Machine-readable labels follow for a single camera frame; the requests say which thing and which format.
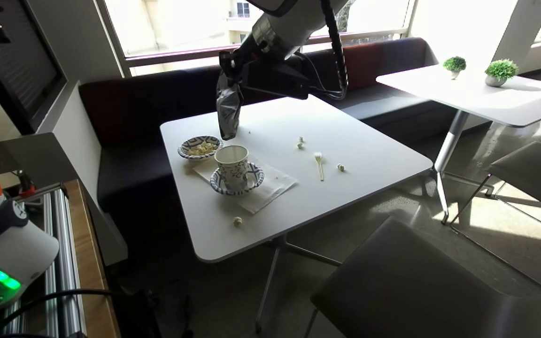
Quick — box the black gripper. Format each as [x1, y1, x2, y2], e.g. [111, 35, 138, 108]
[218, 48, 314, 102]

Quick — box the black yellow snack bag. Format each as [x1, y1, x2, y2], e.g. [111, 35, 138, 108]
[215, 85, 245, 144]

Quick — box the popcorn heap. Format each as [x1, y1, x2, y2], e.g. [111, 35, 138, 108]
[185, 140, 220, 159]

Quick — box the blue patterned bowl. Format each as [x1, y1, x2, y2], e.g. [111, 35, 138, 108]
[177, 134, 224, 162]

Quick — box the patterned ceramic mug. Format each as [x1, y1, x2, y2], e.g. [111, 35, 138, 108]
[213, 144, 252, 194]

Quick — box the patterned saucer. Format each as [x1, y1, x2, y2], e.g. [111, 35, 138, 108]
[209, 162, 267, 198]

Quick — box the upholstered bench seat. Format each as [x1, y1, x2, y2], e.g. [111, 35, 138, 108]
[79, 37, 474, 209]

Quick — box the white paper napkin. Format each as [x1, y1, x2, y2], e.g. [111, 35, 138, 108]
[192, 157, 301, 219]

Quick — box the small green plant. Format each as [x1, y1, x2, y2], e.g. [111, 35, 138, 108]
[442, 55, 468, 82]

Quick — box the red clamp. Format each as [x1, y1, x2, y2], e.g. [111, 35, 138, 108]
[16, 172, 38, 200]

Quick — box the wooden board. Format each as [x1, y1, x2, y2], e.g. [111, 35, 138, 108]
[62, 179, 123, 338]

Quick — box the green plant white pot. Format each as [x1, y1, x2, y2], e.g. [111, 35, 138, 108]
[485, 59, 521, 89]

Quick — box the white side table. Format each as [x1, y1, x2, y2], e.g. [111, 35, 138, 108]
[374, 63, 541, 224]

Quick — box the grey chair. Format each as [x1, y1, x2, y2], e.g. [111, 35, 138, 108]
[451, 140, 541, 238]
[305, 215, 541, 338]

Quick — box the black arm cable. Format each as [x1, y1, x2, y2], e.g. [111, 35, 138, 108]
[295, 0, 352, 102]

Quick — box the white table leg frame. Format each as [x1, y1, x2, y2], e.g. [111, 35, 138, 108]
[254, 238, 342, 335]

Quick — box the dark framed wall panel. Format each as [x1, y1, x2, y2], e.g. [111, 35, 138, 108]
[0, 0, 70, 138]

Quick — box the black floor cable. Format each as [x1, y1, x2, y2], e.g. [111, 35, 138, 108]
[0, 286, 160, 338]

